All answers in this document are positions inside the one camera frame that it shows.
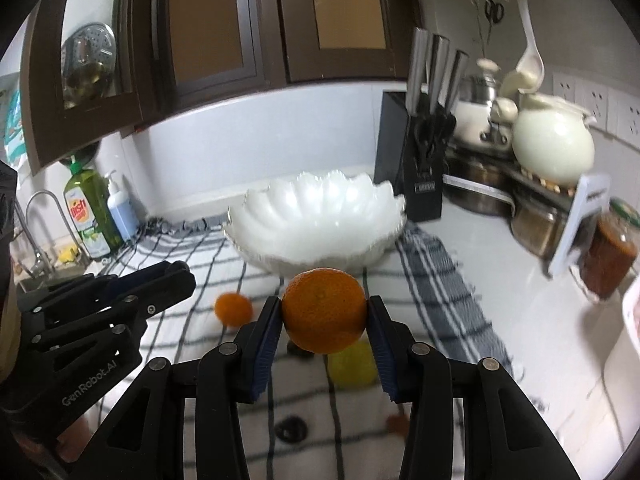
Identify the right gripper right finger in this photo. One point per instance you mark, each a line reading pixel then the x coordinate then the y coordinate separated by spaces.
pixel 504 435

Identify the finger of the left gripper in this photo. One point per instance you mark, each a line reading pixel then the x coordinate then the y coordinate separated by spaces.
pixel 151 290

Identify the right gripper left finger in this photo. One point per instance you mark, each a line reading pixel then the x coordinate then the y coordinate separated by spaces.
pixel 142 437

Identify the yellow-green round fruit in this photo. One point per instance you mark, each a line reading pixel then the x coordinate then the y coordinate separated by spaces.
pixel 354 367

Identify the small orange tangerine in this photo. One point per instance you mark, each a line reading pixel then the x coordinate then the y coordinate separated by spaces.
pixel 324 310

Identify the checkered white kitchen cloth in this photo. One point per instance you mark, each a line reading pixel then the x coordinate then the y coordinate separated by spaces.
pixel 324 414

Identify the large orange tangerine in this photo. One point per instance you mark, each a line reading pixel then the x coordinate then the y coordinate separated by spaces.
pixel 233 309

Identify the blue pump soap bottle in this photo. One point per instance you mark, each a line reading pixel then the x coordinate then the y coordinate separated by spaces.
pixel 121 209

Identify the red date fruit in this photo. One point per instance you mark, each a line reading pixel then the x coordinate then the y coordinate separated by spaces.
pixel 398 424

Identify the green dish soap bottle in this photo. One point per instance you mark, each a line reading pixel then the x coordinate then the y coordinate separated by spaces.
pixel 85 195

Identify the dark plum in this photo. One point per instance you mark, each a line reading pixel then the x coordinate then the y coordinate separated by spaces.
pixel 291 430

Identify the white scalloped fruit bowl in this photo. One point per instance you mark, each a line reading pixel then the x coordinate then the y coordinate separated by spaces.
pixel 334 221

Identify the steel pot lower right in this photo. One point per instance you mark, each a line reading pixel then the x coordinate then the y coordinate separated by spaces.
pixel 537 226

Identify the steel pot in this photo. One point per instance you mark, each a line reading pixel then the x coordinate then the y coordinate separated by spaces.
pixel 537 226
pixel 478 186

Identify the glass jar brown sauce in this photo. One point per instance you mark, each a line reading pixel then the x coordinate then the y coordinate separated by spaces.
pixel 614 249

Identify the steel pot lower left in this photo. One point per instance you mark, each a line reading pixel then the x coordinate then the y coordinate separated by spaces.
pixel 478 186

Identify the white shelf rack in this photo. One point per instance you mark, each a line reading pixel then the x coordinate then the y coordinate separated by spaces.
pixel 590 199

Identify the cream ceramic pot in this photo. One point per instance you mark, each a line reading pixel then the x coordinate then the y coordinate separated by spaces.
pixel 552 139

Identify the black knife block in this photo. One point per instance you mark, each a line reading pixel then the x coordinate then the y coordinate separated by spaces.
pixel 417 123

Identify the white electric cooker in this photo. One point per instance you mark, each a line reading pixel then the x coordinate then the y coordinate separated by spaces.
pixel 484 119

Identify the white hanging ladle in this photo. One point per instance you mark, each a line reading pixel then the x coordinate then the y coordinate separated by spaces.
pixel 530 66

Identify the black hanging scissors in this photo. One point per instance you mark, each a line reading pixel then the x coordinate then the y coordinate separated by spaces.
pixel 494 11

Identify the dark wooden wall cabinet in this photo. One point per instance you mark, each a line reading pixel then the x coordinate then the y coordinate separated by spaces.
pixel 93 67

